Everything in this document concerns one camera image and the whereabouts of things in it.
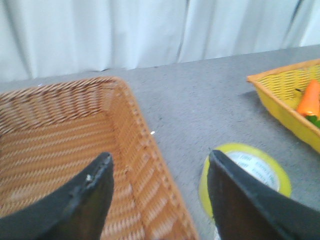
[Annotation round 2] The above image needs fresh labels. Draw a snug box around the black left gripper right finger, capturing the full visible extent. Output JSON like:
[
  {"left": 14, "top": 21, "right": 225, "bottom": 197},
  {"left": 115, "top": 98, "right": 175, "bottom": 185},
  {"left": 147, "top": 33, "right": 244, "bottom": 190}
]
[{"left": 208, "top": 150, "right": 320, "bottom": 240}]

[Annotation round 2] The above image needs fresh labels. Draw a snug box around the orange toy carrot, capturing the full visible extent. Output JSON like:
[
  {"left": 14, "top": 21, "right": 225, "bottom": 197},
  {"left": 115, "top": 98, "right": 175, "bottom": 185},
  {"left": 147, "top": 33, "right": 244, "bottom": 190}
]
[{"left": 296, "top": 79, "right": 320, "bottom": 128}]

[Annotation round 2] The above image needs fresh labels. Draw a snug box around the white curtain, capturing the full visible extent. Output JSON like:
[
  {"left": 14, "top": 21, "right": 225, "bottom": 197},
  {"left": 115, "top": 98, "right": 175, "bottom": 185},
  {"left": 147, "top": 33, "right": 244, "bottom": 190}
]
[{"left": 0, "top": 0, "right": 320, "bottom": 83}]

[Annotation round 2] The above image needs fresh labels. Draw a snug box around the yellow tape roll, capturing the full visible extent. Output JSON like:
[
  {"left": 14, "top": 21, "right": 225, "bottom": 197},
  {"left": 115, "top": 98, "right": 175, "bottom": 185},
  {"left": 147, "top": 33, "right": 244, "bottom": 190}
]
[{"left": 198, "top": 142, "right": 292, "bottom": 218}]

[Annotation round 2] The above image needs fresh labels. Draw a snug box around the brown wicker basket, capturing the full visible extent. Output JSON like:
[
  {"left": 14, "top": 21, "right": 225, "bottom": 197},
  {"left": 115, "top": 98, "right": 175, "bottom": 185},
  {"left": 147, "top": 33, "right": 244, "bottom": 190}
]
[{"left": 0, "top": 76, "right": 198, "bottom": 240}]

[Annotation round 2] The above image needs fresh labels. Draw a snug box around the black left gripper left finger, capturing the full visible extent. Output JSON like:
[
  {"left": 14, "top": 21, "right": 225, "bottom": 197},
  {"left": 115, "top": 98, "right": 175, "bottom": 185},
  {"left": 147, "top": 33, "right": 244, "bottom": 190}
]
[{"left": 0, "top": 152, "right": 114, "bottom": 240}]

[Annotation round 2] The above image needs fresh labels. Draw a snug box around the yellow wicker basket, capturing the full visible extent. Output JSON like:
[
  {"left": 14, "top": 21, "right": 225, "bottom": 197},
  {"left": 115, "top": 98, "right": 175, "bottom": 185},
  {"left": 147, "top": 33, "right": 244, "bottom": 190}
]
[{"left": 247, "top": 59, "right": 320, "bottom": 152}]

